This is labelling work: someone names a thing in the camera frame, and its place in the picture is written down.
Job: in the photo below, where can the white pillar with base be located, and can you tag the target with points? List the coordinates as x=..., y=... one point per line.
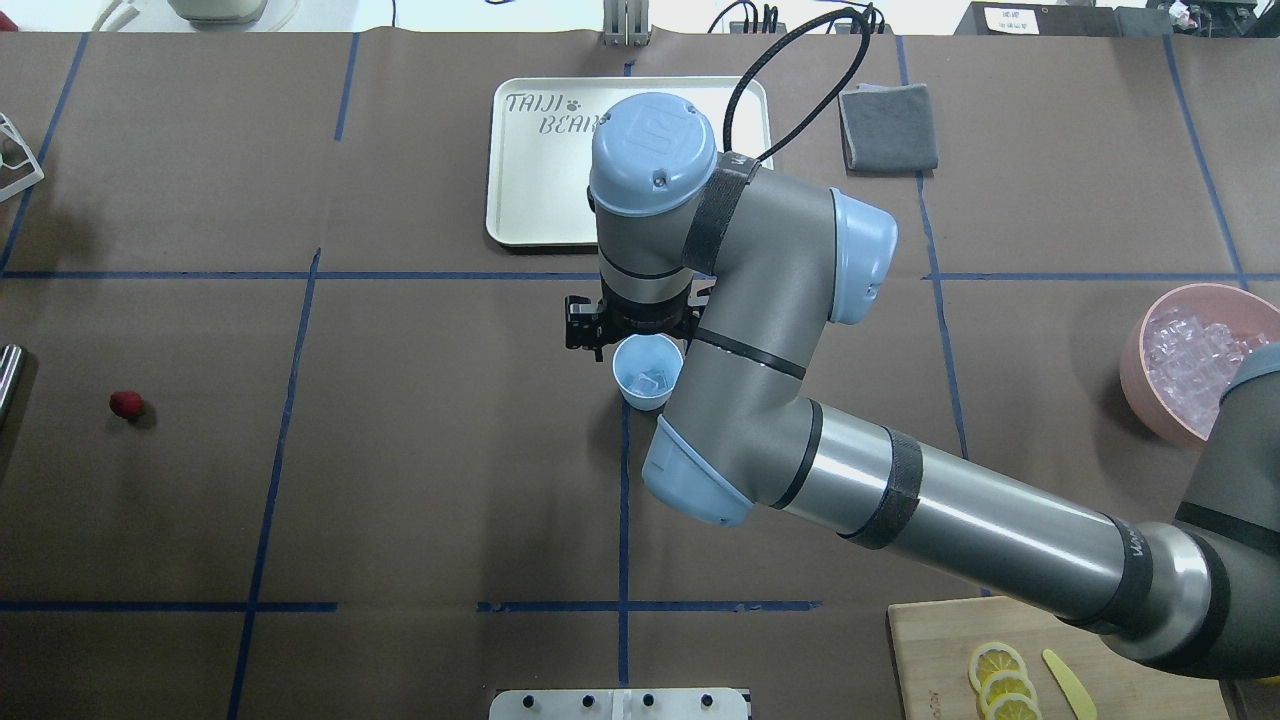
x=623, y=703

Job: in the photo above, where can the grey folded cloth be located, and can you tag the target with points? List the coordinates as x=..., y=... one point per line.
x=888, y=129

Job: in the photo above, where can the bamboo cutting board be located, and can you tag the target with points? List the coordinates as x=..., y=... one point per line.
x=933, y=641

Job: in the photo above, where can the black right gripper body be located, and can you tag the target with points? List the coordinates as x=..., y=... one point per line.
x=581, y=326

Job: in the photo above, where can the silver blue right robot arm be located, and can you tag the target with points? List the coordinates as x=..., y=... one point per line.
x=750, y=265

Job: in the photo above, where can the pink bowl of ice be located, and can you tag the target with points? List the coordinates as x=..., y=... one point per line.
x=1185, y=352

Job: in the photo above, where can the light blue plastic cup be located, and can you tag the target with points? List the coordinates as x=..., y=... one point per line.
x=645, y=368

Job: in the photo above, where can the lemon slices row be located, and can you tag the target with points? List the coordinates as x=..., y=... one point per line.
x=999, y=678

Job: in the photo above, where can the aluminium frame post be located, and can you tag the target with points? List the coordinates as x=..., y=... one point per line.
x=626, y=23

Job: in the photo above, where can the red strawberry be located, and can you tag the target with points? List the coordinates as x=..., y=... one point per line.
x=128, y=405

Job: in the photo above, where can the yellow plastic knife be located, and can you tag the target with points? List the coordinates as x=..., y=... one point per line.
x=1076, y=695

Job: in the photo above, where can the cream bear tray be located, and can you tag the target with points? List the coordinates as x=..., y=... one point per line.
x=540, y=150

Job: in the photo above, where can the black box with label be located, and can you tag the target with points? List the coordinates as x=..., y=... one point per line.
x=1008, y=18

